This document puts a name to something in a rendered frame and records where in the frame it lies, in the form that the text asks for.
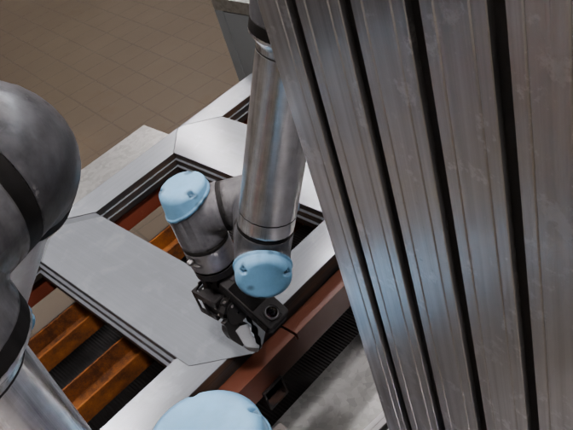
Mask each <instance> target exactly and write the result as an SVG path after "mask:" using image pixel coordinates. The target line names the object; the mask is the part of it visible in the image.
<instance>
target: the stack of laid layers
mask: <svg viewBox="0 0 573 430"><path fill-rule="evenodd" d="M249 102H250V96H248V97H247V98H246V99H245V100H244V101H243V102H241V103H240V104H238V105H237V106H236V107H234V108H233V109H231V110H230V111H229V112H227V113H226V114H224V116H223V117H225V118H228V119H232V120H235V121H238V122H241V123H242V122H244V121H245V120H246V119H248V111H249ZM184 171H191V172H193V171H198V172H200V173H201V174H203V175H204V176H205V179H207V180H208V181H209V183H211V182H215V181H220V180H224V179H227V178H231V177H232V176H230V175H228V174H225V173H223V172H220V171H217V170H215V169H212V168H210V167H208V166H204V165H202V164H200V163H198V162H195V161H193V160H190V159H187V158H185V157H182V156H181V155H178V154H174V153H173V154H172V155H171V156H170V157H169V158H167V159H166V160H164V161H163V162H162V163H160V164H159V165H158V166H156V167H155V168H153V169H152V170H151V171H150V172H149V173H147V174H146V175H145V176H144V177H142V178H141V179H139V180H138V181H137V182H135V183H134V184H132V185H131V186H130V187H129V188H128V189H126V190H125V191H124V192H122V193H121V194H120V195H118V196H117V197H116V198H114V199H113V200H111V201H110V202H109V203H107V204H106V205H105V206H104V207H103V208H101V209H100V210H99V211H97V212H93V213H90V214H85V215H82V216H78V217H74V218H68V219H67V220H66V222H65V223H64V224H70V223H75V222H78V221H82V220H86V219H90V218H97V217H100V216H103V217H104V218H106V219H108V220H110V221H111V222H113V223H114V222H115V221H116V220H118V219H119V218H120V217H122V216H123V215H124V214H126V213H127V212H128V211H129V210H130V209H131V208H133V207H134V206H135V205H137V204H138V203H139V202H141V201H142V200H143V199H145V198H146V197H147V196H149V195H150V194H151V193H153V192H154V191H155V190H156V189H157V188H158V187H160V186H161V185H162V184H164V183H165V182H166V181H167V180H168V179H169V178H171V177H173V176H174V175H176V174H177V173H178V172H184ZM296 221H298V222H300V223H301V224H305V225H307V226H310V227H311V228H313V229H315V228H316V227H317V226H318V225H319V224H321V223H322V222H323V221H324V217H323V214H322V212H319V211H317V210H315V209H312V208H310V207H307V206H304V205H302V204H299V210H298V213H297V218H296ZM64 224H63V225H64ZM49 239H50V238H48V239H47V241H46V245H45V248H44V250H43V256H44V254H45V251H46V249H47V246H48V244H49ZM43 256H42V258H41V261H40V265H39V267H38V272H37V275H36V278H35V281H34V283H33V285H34V284H35V283H36V282H38V281H39V280H40V279H42V278H45V279H46V280H47V281H49V282H50V283H52V284H53V285H54V286H56V287H57V288H59V289H60V290H61V291H62V292H63V293H65V294H66V295H68V296H69V297H70V298H72V299H73V300H75V301H76V302H77V303H79V304H80V305H81V306H83V307H84V308H85V309H86V310H88V311H89V312H91V313H92V314H93V315H95V316H96V317H98V318H99V319H101V320H102V321H103V322H104V323H105V324H107V325H108V326H109V327H111V328H112V329H114V330H115V331H116V332H118V333H119V334H121V335H122V336H124V337H125V338H126V339H127V340H128V341H130V342H131V343H132V344H134V345H135V346H137V347H138V348H140V349H141V350H142V351H144V352H145V353H147V354H148V355H149V356H150V357H151V358H153V359H154V360H156V361H157V362H158V363H160V364H161V365H163V366H164V367H165V368H166V367H167V366H168V365H169V364H170V363H171V362H172V361H173V360H175V359H176V357H175V356H173V355H172V354H170V353H169V352H168V351H167V350H165V349H164V348H163V347H161V346H159V345H158V344H156V343H155V342H154V341H152V340H150V339H149V338H148V337H147V336H146V335H144V334H142V333H141V332H140V331H138V330H137V329H135V328H133V327H132V326H131V325H129V324H128V323H127V322H126V321H124V320H123V319H121V318H120V317H118V316H117V315H115V314H114V313H113V312H111V311H110V310H109V309H107V308H106V307H105V306H103V305H101V304H100V303H99V302H97V301H96V300H94V299H93V298H91V297H90V296H89V295H88V294H86V293H85V292H83V291H82V290H81V289H79V288H77V287H76V286H74V285H73V284H72V283H70V282H69V281H68V280H67V279H65V278H64V277H62V276H61V275H59V274H58V273H56V272H55V271H54V270H52V269H50V268H49V267H48V266H47V265H46V264H44V263H42V261H43ZM338 269H339V265H338V261H337V259H336V256H335V255H334V256H333V257H332V258H330V259H329V260H328V261H327V262H326V263H325V264H324V265H323V266H322V267H321V268H320V269H319V270H318V271H317V272H316V273H315V274H314V275H313V276H312V277H311V278H310V279H309V280H308V281H307V282H306V283H305V284H304V285H303V286H302V287H301V288H300V289H299V290H298V291H297V292H296V293H295V294H294V295H293V296H292V297H291V298H290V299H289V300H288V301H287V302H286V303H285V304H284V306H285V307H286V308H287V309H288V315H287V317H286V320H285V321H284V323H285V322H286V321H287V320H288V319H289V318H290V317H291V316H292V315H293V314H294V313H295V312H296V311H297V310H298V309H299V308H300V307H301V306H302V305H303V304H304V303H305V302H306V301H307V300H308V299H309V298H310V297H311V296H312V295H313V294H314V293H315V292H316V291H317V290H318V289H319V288H320V287H321V286H322V285H323V284H324V283H325V282H326V281H327V280H328V279H329V278H330V277H331V276H332V275H333V274H334V273H335V272H336V271H337V270H338ZM284 323H283V324H284ZM283 324H282V325H283ZM282 325H281V326H280V327H279V328H283V327H282ZM279 328H278V329H279ZM278 329H277V330H278ZM277 330H276V331H277ZM276 331H275V332H276ZM275 332H274V333H275ZM274 333H272V334H267V333H266V332H265V336H264V339H263V343H265V342H266V341H267V340H268V339H269V338H270V337H271V336H272V335H273V334H274ZM251 355H252V354H250V355H245V356H241V357H233V358H228V359H227V360H226V361H225V362H224V363H223V364H222V365H221V366H220V367H219V368H218V369H217V370H216V371H215V372H214V373H213V374H212V375H211V376H210V377H209V378H208V379H207V380H206V381H204V382H203V383H202V384H201V385H200V386H199V387H198V388H197V389H196V390H195V391H194V392H193V393H192V394H191V395H190V396H189V397H190V398H191V397H194V396H196V395H197V394H198V393H200V392H207V391H213V390H217V389H218V388H219V387H220V386H221V385H222V384H223V383H224V382H225V381H226V380H227V379H228V378H229V377H230V376H231V375H232V374H233V373H234V372H235V371H236V370H237V369H238V368H239V367H240V366H241V365H242V364H243V363H244V362H245V361H246V360H247V359H248V358H249V357H250V356H251Z"/></svg>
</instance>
